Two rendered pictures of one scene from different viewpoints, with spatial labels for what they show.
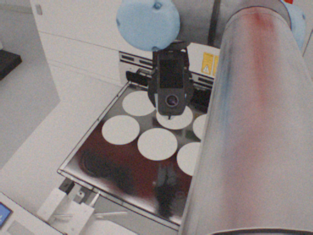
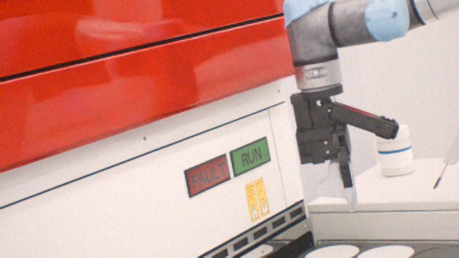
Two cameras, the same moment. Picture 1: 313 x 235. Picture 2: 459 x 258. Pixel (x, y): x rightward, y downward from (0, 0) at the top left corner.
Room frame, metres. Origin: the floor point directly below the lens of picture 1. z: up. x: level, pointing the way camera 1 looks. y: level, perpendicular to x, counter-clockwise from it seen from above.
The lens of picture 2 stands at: (0.27, 1.44, 1.38)
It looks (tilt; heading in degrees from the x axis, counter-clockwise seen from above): 8 degrees down; 282
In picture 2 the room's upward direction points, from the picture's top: 11 degrees counter-clockwise
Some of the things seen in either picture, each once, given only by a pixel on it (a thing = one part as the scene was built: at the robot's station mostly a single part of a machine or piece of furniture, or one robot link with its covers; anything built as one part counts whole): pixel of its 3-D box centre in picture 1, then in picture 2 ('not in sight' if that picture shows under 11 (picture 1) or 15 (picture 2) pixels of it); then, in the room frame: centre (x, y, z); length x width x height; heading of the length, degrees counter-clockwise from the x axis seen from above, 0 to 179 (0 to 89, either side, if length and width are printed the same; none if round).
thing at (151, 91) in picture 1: (159, 90); (343, 160); (0.41, 0.00, 1.09); 0.05 x 0.02 x 0.09; 91
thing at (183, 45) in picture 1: (170, 57); (323, 125); (0.43, -0.02, 1.15); 0.09 x 0.08 x 0.12; 1
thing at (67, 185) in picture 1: (66, 186); not in sight; (0.29, 0.22, 0.90); 0.04 x 0.02 x 0.03; 154
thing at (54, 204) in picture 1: (52, 205); not in sight; (0.24, 0.24, 0.89); 0.08 x 0.03 x 0.03; 154
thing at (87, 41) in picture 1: (131, 40); (165, 244); (0.70, 0.08, 1.02); 0.82 x 0.03 x 0.40; 64
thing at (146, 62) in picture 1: (185, 74); (239, 244); (0.62, -0.08, 0.96); 0.44 x 0.01 x 0.02; 64
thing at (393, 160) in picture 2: not in sight; (394, 150); (0.34, -0.44, 1.01); 0.07 x 0.07 x 0.10
